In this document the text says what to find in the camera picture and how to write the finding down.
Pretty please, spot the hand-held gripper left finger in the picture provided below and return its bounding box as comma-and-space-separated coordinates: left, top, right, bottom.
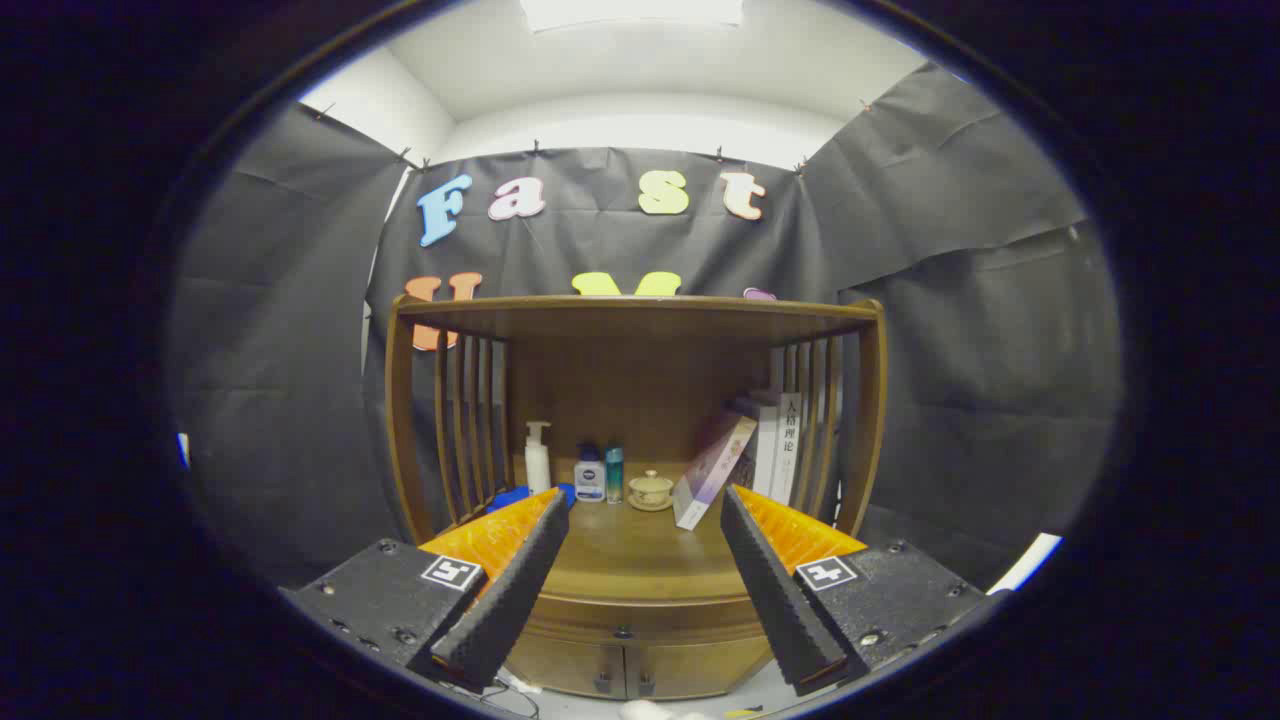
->
283, 487, 571, 693

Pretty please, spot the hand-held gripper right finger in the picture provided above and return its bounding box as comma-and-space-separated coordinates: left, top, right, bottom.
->
720, 484, 1011, 698

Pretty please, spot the wooden drawer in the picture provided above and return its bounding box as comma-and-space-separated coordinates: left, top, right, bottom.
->
525, 595, 776, 646

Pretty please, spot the wooden cabinet door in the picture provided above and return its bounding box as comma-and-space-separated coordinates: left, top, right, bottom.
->
626, 640, 771, 701
505, 635, 627, 699

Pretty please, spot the wooden countertop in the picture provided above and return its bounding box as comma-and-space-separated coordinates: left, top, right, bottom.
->
500, 460, 801, 606

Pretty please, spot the wooden cabinet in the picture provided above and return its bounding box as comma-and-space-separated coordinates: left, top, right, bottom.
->
385, 293, 888, 701

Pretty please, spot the blue folded cloth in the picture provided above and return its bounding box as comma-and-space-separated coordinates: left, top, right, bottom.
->
487, 484, 577, 515

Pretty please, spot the white pump bottle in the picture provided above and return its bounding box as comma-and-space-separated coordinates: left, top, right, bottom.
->
524, 421, 553, 495

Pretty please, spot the white bottle with blue cap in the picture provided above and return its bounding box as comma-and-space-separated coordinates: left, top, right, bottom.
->
574, 443, 607, 503

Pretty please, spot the dark patterned book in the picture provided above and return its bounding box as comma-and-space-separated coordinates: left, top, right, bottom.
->
733, 398, 763, 493

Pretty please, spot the purple and white book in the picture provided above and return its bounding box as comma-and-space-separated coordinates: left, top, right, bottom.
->
672, 410, 759, 531

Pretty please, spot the white book with black lettering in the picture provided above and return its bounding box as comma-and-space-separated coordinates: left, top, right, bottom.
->
770, 392, 803, 507

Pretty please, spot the beige lidded tea cup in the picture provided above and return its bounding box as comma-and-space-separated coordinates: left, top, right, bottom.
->
627, 469, 676, 512

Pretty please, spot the white appliance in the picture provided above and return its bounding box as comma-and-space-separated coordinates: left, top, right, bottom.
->
985, 532, 1063, 595

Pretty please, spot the ceiling light panel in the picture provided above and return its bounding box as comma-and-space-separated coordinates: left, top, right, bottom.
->
520, 0, 746, 33

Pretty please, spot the black cable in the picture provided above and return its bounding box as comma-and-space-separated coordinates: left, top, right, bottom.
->
480, 680, 541, 719

